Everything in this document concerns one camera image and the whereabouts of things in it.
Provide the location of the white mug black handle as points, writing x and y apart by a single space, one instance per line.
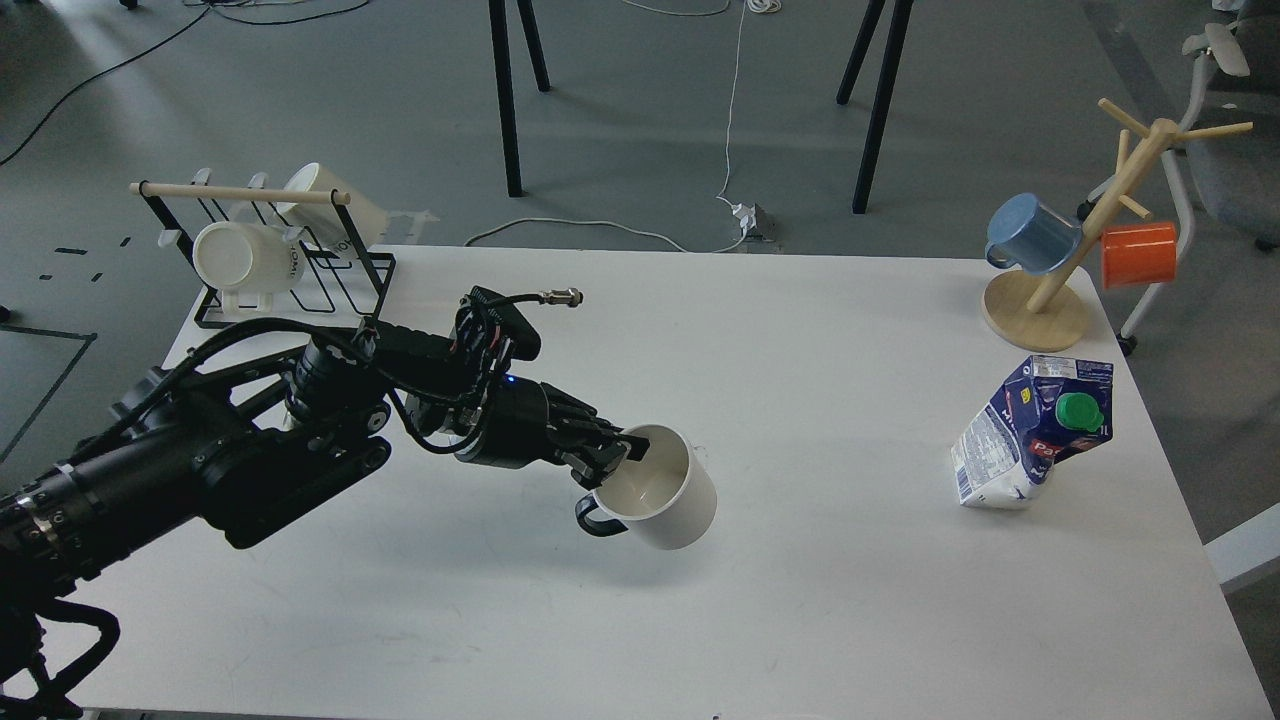
666 497

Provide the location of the blue milk carton green cap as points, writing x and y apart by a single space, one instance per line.
1049 409

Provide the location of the wooden mug tree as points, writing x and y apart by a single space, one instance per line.
1039 312

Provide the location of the black stand legs right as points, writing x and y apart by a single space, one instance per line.
888 72

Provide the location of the black wire mug rack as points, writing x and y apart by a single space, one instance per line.
331 291

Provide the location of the grey office chair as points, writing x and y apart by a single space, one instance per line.
1233 79

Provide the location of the white mug lying front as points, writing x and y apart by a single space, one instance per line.
243 259

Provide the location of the white mug lying rear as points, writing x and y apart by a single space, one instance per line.
323 218

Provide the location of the black stand legs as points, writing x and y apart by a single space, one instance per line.
499 30
888 72

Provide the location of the white mug lying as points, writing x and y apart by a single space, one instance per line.
243 259
323 218

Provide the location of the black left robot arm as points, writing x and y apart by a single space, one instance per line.
258 426

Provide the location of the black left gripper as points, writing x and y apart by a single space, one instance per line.
525 420

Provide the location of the black stand legs left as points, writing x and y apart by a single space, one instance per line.
499 30

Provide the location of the blue mug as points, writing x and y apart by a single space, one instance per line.
1024 232

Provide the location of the orange mug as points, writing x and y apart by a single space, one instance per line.
1139 254

